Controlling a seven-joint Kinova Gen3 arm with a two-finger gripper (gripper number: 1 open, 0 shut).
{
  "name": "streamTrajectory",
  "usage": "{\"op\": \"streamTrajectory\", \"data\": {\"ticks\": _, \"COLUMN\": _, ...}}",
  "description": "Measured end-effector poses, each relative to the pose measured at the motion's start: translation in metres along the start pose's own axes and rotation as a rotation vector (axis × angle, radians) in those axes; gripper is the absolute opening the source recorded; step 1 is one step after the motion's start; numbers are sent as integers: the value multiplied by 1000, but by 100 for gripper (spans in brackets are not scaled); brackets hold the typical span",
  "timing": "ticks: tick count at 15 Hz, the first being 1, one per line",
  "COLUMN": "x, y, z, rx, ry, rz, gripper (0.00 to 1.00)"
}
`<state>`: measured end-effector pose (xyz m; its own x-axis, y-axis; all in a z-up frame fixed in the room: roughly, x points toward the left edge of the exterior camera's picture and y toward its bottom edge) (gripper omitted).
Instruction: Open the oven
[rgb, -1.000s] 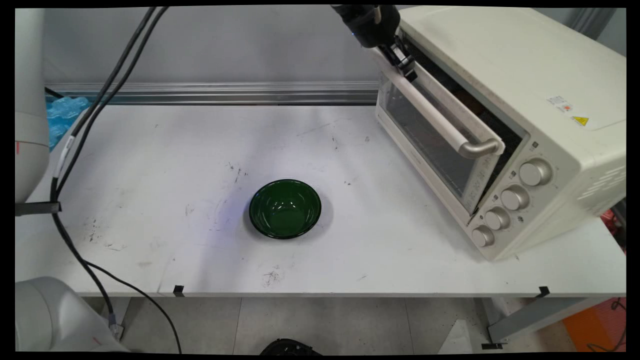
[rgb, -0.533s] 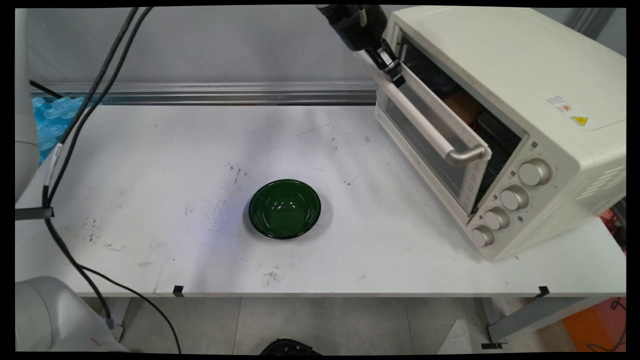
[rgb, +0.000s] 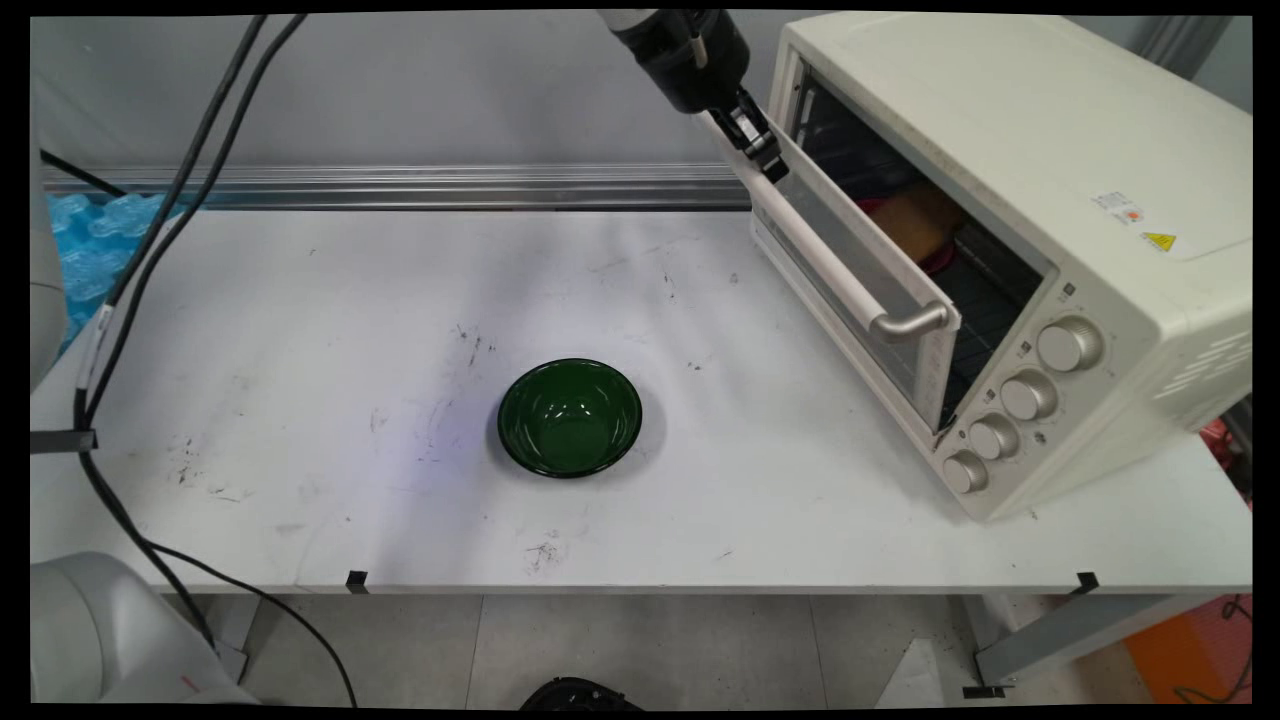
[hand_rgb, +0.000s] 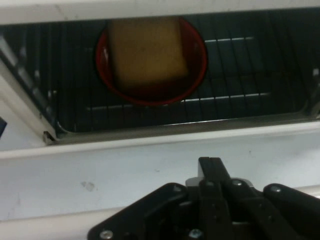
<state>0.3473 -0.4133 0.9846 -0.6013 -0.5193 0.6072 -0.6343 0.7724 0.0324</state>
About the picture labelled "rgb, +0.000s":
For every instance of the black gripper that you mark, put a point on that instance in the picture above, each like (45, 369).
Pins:
(690, 60)

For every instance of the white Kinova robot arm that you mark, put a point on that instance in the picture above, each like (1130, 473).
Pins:
(110, 630)

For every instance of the brown bread in oven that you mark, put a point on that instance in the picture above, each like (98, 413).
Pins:
(920, 222)

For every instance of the red plate in oven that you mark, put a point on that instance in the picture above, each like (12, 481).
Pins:
(940, 262)

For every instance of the cream toaster oven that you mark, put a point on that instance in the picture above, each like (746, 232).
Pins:
(1000, 120)

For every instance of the dark green glass bowl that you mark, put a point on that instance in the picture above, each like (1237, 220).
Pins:
(569, 418)

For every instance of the white oven label sticker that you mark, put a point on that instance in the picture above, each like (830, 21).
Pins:
(1120, 207)

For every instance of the large silver oven knob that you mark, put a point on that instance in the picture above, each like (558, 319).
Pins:
(1068, 345)

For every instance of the yellow warning sticker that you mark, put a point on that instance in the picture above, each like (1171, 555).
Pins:
(1159, 242)

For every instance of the black table edge clip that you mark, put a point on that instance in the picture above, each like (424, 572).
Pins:
(1089, 583)
(357, 581)

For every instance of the red object behind oven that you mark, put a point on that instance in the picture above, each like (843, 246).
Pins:
(1228, 450)

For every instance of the black object on floor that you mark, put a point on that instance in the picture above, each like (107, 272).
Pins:
(578, 695)

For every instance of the grey metal table leg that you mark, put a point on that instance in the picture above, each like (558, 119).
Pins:
(1080, 630)
(245, 630)

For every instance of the orange floor object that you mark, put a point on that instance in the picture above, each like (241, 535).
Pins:
(1190, 655)

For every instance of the blue bubble wrap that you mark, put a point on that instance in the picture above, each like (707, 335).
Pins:
(90, 260)

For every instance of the aluminium profile rail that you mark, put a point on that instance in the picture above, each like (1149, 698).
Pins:
(400, 187)

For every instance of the grey vertical post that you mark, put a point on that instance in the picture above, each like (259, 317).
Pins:
(1190, 45)

